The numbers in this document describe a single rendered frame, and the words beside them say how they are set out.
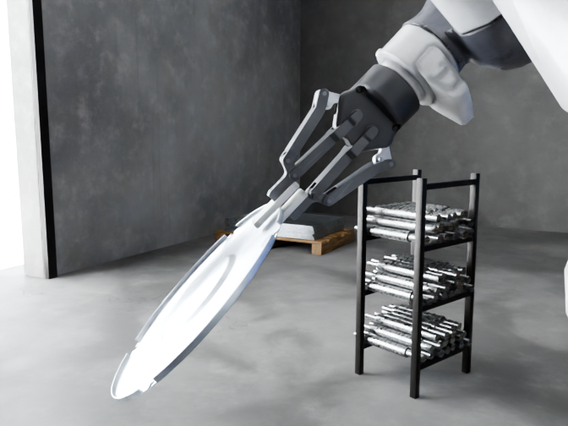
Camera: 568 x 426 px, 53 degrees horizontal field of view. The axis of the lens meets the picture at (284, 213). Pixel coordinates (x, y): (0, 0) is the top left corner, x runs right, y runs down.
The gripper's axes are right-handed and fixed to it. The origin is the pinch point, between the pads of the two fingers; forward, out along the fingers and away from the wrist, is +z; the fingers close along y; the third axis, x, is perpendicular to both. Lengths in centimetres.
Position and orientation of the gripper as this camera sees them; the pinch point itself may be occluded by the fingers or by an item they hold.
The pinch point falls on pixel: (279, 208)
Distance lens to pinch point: 68.0
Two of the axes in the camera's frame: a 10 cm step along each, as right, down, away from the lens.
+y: -7.0, -6.8, -2.1
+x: 1.6, 1.4, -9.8
